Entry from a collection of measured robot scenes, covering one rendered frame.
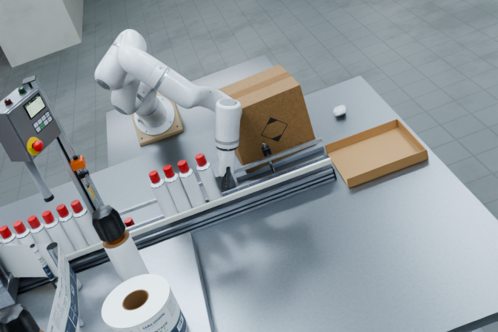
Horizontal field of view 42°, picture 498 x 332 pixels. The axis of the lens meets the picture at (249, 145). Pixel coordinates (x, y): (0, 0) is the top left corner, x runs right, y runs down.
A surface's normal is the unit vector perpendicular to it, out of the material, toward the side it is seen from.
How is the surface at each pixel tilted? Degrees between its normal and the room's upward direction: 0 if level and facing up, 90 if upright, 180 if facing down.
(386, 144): 0
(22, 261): 90
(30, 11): 90
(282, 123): 90
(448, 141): 0
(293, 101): 90
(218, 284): 0
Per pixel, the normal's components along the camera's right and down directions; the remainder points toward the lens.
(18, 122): 0.88, -0.02
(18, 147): -0.38, 0.57
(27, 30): 0.21, 0.45
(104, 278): -0.29, -0.82
